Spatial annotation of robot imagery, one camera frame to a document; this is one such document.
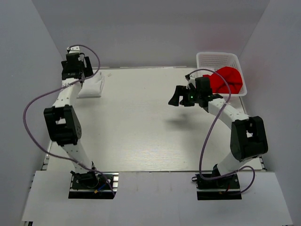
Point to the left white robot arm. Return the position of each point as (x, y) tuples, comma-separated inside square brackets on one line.
[(62, 122)]

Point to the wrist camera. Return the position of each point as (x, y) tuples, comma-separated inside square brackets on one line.
[(74, 49), (191, 81)]

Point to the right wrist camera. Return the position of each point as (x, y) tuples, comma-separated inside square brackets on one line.
[(191, 81)]

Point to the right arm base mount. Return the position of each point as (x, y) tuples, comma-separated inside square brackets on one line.
[(227, 188)]

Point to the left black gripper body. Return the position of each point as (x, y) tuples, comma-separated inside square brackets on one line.
[(88, 70)]

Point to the white t-shirt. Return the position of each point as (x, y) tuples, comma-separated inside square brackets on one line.
[(92, 88)]

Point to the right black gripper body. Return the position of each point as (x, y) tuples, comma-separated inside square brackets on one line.
[(195, 95)]

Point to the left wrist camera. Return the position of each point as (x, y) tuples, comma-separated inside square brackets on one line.
[(74, 49)]

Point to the red t-shirt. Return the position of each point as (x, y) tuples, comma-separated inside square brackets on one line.
[(231, 75)]

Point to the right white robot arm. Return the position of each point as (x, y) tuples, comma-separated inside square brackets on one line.
[(247, 134)]

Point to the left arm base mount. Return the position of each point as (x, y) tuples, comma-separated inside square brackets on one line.
[(93, 187)]

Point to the white plastic basket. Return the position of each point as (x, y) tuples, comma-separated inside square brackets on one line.
[(210, 62)]

